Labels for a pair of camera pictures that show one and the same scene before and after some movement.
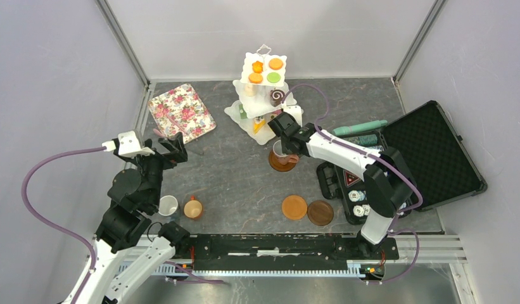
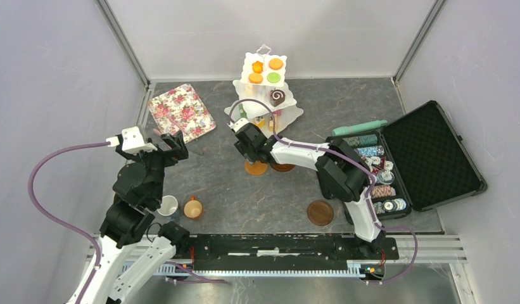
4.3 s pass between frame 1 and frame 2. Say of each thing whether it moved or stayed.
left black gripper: moved
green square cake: stayed
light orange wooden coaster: moved
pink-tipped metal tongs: stayed
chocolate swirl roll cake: stayed
